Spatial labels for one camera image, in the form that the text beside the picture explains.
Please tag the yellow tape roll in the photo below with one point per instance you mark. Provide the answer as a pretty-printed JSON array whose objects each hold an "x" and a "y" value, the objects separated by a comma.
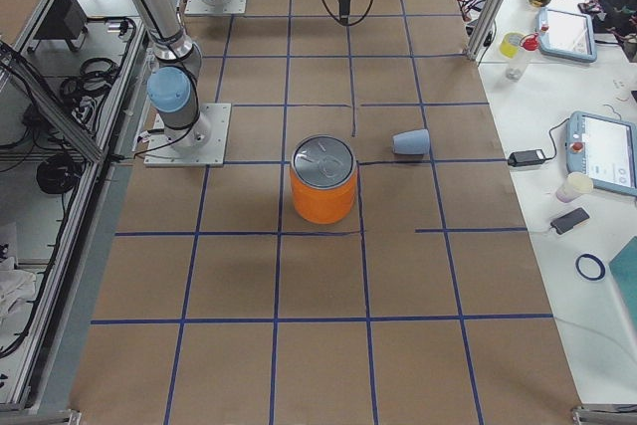
[{"x": 510, "y": 44}]

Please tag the orange can with silver lid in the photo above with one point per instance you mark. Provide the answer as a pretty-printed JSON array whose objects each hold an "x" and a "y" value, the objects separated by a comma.
[{"x": 323, "y": 179}]

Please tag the clear plastic bottle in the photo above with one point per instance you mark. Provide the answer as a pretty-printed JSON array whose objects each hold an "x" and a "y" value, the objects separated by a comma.
[{"x": 526, "y": 51}]

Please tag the black power adapter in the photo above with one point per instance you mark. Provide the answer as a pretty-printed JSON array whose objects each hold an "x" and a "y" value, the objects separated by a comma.
[{"x": 524, "y": 158}]

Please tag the white paper cup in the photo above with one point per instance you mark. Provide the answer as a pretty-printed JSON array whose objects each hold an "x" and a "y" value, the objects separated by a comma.
[{"x": 575, "y": 185}]

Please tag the teach pendant tablet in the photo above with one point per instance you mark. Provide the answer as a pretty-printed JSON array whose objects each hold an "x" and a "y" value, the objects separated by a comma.
[
  {"x": 566, "y": 35},
  {"x": 604, "y": 149}
]

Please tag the black smartphone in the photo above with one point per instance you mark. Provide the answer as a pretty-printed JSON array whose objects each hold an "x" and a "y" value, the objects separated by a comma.
[{"x": 568, "y": 221}]

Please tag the aluminium side frame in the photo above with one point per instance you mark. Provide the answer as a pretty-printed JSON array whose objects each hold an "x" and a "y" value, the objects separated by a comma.
[{"x": 41, "y": 229}]

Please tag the teal box corner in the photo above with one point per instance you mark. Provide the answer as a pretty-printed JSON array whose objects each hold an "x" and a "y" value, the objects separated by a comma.
[{"x": 623, "y": 269}]

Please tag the far teach pendant tablet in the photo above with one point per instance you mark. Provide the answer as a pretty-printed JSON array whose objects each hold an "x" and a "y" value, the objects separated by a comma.
[{"x": 566, "y": 35}]

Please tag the light blue cup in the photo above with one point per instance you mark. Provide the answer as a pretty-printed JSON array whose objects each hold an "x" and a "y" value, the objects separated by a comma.
[{"x": 412, "y": 142}]

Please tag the near teach pendant tablet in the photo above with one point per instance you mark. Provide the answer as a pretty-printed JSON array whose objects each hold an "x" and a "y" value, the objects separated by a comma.
[{"x": 604, "y": 149}]

